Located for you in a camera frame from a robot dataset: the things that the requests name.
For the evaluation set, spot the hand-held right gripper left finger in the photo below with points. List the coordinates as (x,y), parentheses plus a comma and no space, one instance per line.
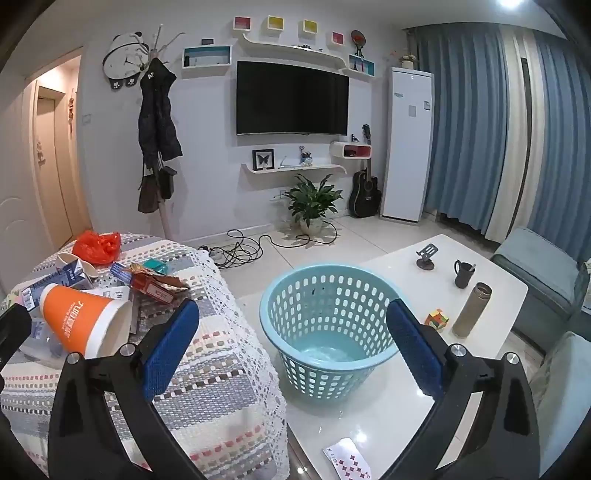
(168,355)

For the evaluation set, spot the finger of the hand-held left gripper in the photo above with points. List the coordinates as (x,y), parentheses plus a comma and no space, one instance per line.
(14,327)

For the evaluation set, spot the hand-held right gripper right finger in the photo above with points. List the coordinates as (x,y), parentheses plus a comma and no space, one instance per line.
(415,355)

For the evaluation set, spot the orange paper cup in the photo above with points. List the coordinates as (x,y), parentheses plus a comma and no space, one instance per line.
(74,316)

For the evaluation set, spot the blue milk carton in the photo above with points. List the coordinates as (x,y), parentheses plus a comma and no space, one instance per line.
(69,274)

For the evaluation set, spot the light blue plastic basket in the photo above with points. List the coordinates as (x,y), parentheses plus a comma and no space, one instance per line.
(332,356)

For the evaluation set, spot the colourful snack packet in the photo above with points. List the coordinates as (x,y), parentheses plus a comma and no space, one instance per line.
(122,271)

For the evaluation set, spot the clear plastic wrapper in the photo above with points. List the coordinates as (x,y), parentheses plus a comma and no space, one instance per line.
(39,341)

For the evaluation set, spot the puzzle cube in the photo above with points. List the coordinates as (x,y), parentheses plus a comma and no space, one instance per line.
(437,321)

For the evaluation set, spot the red cardboard packet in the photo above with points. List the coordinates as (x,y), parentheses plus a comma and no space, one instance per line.
(157,288)

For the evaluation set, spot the metal thermos bottle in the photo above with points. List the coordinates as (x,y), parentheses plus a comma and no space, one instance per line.
(471,311)

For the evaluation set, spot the teal packet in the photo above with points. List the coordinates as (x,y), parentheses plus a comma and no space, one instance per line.
(154,266)

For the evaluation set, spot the black mug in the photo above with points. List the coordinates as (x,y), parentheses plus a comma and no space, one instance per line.
(463,276)

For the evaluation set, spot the black phone stand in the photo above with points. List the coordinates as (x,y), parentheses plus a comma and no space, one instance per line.
(427,258)

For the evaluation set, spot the power strip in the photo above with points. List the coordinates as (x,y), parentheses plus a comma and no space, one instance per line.
(210,251)

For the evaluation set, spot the red plastic bag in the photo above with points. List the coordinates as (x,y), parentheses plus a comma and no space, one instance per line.
(94,247)

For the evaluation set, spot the playing card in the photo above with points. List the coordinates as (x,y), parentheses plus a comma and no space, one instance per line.
(348,459)

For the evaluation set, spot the teal ottoman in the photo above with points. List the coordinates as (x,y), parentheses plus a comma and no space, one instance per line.
(535,272)

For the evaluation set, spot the grey ottoman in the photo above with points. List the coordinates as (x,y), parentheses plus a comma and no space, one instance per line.
(563,378)

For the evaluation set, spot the wooden door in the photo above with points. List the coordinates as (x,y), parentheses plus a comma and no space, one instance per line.
(53,175)

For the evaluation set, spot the brown bag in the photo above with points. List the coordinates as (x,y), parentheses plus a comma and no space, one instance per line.
(147,196)

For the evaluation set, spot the black guitar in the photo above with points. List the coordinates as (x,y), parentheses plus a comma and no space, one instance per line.
(364,198)

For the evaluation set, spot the black bag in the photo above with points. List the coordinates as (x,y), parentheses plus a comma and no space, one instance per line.
(168,182)

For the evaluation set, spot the potted green plant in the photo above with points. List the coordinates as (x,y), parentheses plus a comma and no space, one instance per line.
(311,201)

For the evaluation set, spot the white curved low shelf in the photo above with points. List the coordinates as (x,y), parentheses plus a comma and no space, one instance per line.
(295,168)

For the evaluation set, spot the blue and white curtain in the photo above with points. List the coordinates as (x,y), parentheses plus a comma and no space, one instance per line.
(471,138)

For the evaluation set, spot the black jacket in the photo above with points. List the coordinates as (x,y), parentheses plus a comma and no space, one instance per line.
(157,115)

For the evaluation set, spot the small flower pot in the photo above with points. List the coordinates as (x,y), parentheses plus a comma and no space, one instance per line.
(407,60)

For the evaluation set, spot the red decorative fan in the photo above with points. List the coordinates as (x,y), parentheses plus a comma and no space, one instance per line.
(358,39)

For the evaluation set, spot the white red wall box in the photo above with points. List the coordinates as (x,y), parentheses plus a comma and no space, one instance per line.
(351,150)

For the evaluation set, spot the butterfly picture frame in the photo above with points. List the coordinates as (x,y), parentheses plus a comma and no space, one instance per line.
(263,159)

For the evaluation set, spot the wall television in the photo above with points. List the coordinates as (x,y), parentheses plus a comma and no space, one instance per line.
(291,97)

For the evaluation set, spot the panda wall clock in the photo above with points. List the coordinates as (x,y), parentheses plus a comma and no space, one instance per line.
(122,57)

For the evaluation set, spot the small white blue wall shelf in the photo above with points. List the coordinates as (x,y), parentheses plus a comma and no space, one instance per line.
(358,65)

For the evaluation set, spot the white blue wall box shelf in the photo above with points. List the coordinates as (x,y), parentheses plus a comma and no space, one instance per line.
(205,56)

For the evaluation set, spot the pink wall cube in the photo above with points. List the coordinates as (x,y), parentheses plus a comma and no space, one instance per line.
(338,38)
(242,24)

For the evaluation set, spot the white curved wall shelf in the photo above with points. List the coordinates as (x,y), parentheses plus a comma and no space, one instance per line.
(295,48)

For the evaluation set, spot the yellow wall cube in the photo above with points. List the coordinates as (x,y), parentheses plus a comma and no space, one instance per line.
(275,23)
(310,27)

